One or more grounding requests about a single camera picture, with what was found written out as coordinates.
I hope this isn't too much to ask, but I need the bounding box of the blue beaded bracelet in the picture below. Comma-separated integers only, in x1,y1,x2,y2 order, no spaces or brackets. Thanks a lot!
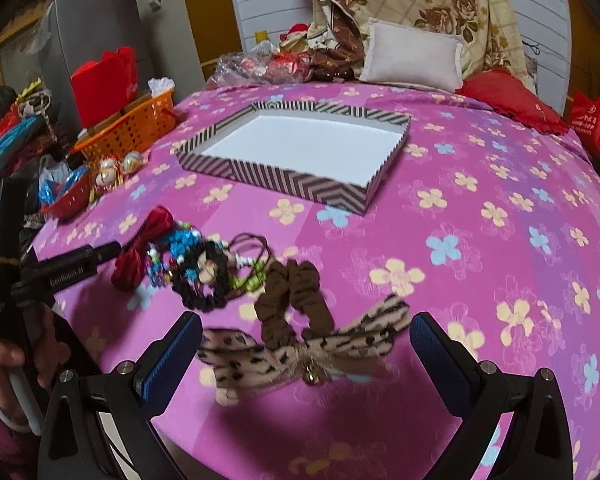
147,221,217,286

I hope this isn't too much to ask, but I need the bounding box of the black beaded bracelet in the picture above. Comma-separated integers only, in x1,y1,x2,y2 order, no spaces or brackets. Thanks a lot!
168,239,233,313

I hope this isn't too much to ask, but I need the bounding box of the leopard print bow hair tie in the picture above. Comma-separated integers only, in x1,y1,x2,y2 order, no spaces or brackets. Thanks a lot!
196,292,413,408

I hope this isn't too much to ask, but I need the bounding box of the flower bead multicolour bracelet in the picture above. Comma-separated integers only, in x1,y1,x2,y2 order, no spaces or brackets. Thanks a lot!
220,231,276,296

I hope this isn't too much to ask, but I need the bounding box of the brown scrunchie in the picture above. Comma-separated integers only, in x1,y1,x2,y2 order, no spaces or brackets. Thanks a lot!
254,259,335,350

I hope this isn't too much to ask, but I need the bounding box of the person's left hand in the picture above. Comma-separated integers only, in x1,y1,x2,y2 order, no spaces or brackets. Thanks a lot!
0,307,70,389

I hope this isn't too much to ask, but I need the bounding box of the red plastic bowl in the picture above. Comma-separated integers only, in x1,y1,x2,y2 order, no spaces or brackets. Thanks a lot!
40,166,92,223

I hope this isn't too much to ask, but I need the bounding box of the foil wrapped ornament doll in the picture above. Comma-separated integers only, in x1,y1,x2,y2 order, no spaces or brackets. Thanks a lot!
93,157,123,197

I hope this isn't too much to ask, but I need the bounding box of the silver foil ornament ball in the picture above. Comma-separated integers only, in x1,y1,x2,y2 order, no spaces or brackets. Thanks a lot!
120,151,146,176

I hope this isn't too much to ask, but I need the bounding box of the orange plastic basket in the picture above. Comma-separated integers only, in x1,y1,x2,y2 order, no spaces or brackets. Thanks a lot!
71,90,178,162

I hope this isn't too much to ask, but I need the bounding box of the red gift bag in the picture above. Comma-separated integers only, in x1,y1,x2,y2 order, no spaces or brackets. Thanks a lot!
70,47,138,129

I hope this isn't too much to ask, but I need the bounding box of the white tissue paper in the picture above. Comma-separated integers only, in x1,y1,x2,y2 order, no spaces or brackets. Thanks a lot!
148,77,175,98

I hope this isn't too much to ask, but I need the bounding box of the pink floral bedsheet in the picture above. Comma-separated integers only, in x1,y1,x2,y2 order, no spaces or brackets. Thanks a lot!
34,84,600,479

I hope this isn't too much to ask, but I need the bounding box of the grey refrigerator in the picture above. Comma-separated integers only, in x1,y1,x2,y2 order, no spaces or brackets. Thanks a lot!
38,0,155,133

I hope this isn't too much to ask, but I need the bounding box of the clear plastic bag of items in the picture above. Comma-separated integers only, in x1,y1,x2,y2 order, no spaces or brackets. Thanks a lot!
204,40,311,90

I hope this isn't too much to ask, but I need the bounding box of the striped shallow cardboard box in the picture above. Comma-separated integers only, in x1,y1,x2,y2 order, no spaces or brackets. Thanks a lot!
176,101,412,216

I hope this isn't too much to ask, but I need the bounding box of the red shopping bag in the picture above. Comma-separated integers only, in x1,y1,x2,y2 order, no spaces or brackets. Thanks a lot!
568,91,600,160

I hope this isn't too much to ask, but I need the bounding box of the santa plush toy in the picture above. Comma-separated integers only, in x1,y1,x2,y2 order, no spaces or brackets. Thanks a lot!
279,24,310,53

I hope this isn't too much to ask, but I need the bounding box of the red cushion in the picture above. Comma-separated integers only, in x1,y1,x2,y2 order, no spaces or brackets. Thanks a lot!
455,67,569,136

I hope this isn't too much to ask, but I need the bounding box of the small white pillow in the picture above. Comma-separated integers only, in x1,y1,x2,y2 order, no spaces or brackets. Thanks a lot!
360,18,464,92

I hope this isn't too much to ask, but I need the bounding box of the floral beige quilt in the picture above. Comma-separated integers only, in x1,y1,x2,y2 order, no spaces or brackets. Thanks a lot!
306,0,532,88

